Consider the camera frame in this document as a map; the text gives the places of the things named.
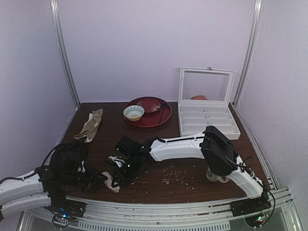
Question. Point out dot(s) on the beige mug with blue design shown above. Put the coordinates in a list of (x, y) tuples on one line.
[(214, 178)]

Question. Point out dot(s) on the yellow and blue patterned bowl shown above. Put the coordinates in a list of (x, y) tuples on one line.
[(133, 112)]

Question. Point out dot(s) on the aluminium frame post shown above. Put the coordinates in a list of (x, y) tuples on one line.
[(252, 44), (64, 57)]

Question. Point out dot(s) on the red object behind box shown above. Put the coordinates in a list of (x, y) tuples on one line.
[(199, 97)]

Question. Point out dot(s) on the black striped garment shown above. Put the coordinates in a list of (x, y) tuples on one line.
[(69, 158)]

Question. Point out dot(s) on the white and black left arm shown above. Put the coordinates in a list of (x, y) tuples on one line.
[(44, 187)]

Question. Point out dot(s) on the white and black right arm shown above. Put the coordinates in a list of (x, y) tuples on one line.
[(210, 145)]

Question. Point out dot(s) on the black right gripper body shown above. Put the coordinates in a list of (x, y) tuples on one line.
[(122, 171)]

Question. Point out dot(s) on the red round lacquer tray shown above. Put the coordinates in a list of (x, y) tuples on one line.
[(150, 120)]

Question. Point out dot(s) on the purple spoon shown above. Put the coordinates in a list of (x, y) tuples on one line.
[(163, 108)]

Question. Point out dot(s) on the beige crumpled cloth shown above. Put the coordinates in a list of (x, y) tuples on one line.
[(90, 128)]

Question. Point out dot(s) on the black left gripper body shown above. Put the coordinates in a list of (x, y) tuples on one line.
[(96, 179)]

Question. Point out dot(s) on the aluminium front rail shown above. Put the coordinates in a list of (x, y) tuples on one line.
[(205, 216)]

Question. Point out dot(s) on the left aluminium frame post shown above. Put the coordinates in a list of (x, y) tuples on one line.
[(64, 57)]

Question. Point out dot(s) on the pink and cream underwear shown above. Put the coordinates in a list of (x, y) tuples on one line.
[(110, 183)]

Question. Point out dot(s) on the right aluminium frame post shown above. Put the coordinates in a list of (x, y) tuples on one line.
[(252, 44)]

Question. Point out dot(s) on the white compartment box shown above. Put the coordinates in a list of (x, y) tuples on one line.
[(195, 115)]

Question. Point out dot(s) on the small red floral dish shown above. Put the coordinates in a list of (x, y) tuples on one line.
[(149, 105)]

